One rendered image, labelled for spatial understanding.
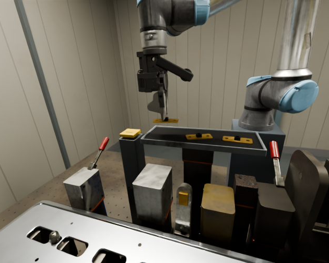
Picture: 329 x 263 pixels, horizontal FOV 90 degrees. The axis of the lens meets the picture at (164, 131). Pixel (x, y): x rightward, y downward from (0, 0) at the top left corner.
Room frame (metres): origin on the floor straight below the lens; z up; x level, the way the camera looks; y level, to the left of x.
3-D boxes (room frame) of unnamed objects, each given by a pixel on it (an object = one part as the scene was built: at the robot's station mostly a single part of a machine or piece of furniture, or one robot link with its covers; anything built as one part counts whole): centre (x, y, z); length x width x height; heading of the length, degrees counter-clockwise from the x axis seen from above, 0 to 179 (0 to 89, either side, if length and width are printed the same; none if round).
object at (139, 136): (0.59, 0.13, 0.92); 0.08 x 0.08 x 0.44; 71
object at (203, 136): (0.50, -0.11, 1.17); 0.08 x 0.04 x 0.01; 90
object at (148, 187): (0.39, 0.03, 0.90); 0.13 x 0.08 x 0.41; 161
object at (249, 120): (0.74, -0.44, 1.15); 0.15 x 0.15 x 0.10
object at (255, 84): (0.74, -0.44, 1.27); 0.13 x 0.12 x 0.14; 9
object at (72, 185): (0.47, 0.28, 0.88); 0.12 x 0.07 x 0.36; 161
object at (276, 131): (0.74, -0.44, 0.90); 0.20 x 0.20 x 0.40; 70
